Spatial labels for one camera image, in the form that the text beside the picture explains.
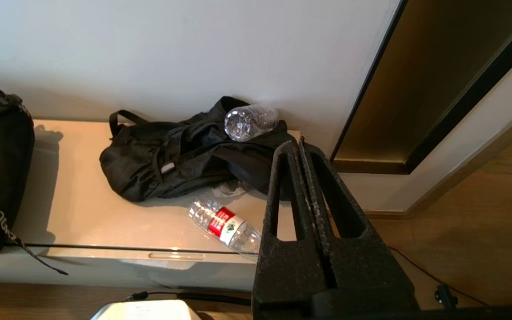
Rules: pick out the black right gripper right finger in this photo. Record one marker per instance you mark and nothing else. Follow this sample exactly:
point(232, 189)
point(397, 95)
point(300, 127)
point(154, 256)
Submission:
point(371, 271)

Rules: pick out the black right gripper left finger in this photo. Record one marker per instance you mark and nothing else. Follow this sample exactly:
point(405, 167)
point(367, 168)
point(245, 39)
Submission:
point(282, 275)

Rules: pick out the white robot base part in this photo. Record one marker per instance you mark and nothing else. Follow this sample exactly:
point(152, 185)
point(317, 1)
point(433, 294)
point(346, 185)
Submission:
point(149, 311)

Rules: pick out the clear bottle with red label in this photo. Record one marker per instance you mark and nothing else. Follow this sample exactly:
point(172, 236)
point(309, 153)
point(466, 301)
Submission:
point(220, 222)

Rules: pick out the clear unlabelled plastic bottle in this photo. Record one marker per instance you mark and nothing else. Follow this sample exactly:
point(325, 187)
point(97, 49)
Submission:
point(247, 122)

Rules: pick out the crumpled black soft bag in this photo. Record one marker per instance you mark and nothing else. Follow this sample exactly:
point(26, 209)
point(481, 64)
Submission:
point(180, 155)

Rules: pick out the beige low cabinet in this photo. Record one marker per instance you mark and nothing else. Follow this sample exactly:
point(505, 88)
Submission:
point(82, 213)

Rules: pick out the dark brown door frame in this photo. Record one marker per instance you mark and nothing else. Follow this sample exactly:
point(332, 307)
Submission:
point(416, 89)

